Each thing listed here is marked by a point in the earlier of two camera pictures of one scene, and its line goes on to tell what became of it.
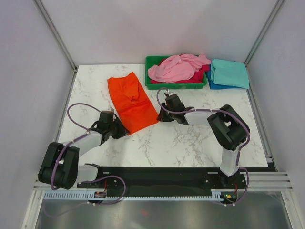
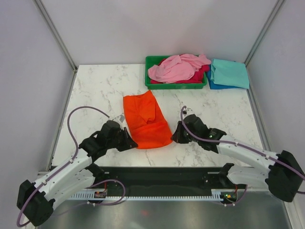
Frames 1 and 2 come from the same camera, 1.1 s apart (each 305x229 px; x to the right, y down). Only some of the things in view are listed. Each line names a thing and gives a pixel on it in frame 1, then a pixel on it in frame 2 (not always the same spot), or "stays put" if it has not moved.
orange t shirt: x=136 y=110 -> x=146 y=121
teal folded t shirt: x=229 y=72 stays put
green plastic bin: x=152 y=60 stays put
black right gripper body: x=167 y=117 -> x=189 y=138
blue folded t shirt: x=215 y=85 stays put
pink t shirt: x=177 y=68 stays put
